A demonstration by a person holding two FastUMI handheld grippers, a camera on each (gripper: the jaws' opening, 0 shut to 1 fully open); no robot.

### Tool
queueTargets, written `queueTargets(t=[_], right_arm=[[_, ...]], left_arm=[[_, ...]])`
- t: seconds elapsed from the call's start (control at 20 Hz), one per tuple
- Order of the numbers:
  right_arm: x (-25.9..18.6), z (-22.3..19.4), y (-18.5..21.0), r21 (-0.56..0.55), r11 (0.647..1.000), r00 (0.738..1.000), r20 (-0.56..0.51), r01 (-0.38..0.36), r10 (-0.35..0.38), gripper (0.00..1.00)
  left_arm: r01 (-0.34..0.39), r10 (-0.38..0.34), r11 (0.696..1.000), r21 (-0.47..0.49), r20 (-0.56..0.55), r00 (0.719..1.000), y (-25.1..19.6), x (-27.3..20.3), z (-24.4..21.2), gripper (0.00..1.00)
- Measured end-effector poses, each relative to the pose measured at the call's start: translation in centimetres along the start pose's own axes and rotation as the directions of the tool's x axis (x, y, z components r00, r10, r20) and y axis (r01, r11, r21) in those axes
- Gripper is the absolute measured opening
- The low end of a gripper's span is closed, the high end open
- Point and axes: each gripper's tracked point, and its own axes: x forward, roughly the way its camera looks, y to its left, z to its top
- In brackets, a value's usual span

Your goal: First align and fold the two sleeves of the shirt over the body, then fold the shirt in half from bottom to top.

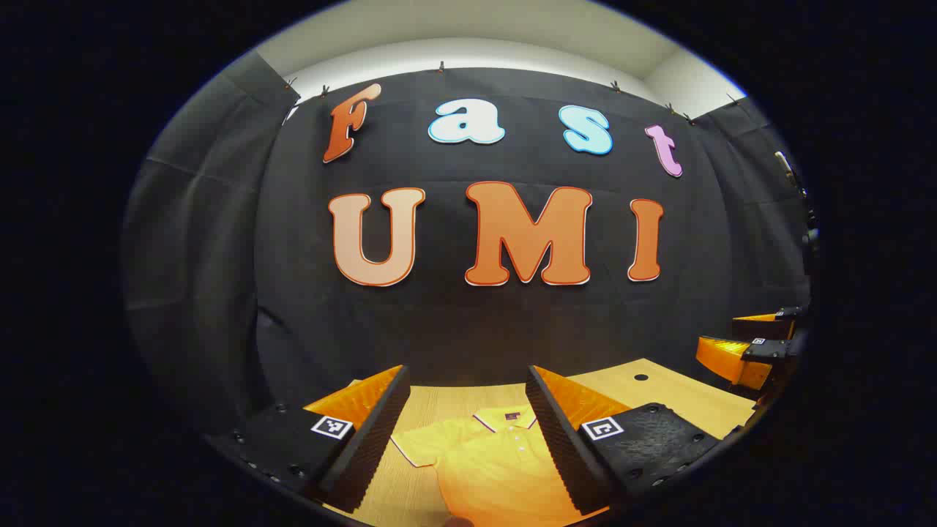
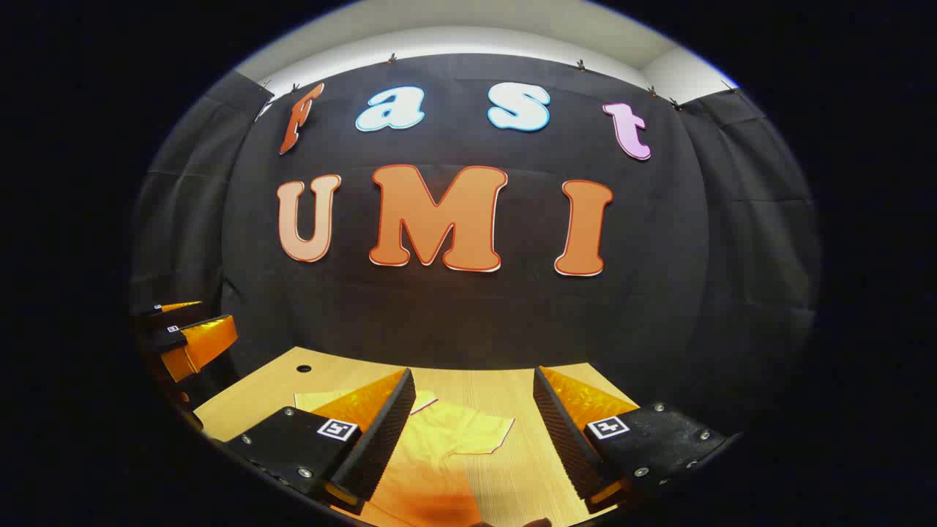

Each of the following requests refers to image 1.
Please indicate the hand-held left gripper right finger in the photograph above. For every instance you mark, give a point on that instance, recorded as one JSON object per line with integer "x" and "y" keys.
{"x": 560, "y": 439}

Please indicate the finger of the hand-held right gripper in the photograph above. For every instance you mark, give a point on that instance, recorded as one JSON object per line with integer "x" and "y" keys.
{"x": 761, "y": 327}
{"x": 732, "y": 362}

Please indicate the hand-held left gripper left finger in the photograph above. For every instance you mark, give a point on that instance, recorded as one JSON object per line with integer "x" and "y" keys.
{"x": 370, "y": 439}

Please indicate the orange T-shirt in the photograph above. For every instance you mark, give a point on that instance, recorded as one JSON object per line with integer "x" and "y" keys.
{"x": 498, "y": 461}

